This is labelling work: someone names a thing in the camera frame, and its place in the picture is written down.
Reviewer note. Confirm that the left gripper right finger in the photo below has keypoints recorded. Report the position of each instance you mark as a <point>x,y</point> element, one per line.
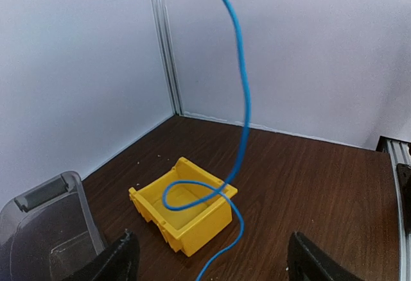
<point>306,261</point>

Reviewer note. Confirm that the grey transparent plastic tub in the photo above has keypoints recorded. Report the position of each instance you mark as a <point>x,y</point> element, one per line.
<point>48,232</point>

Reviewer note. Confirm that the aluminium front rail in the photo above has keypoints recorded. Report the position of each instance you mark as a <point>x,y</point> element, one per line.
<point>399,153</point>

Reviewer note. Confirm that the yellow plastic bin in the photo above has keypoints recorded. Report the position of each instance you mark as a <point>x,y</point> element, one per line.
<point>190,229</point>

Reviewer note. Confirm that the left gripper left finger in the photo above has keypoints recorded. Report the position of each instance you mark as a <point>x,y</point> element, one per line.
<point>120,261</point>

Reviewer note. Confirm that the right aluminium frame post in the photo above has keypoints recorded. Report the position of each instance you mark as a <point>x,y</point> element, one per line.
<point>161,19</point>

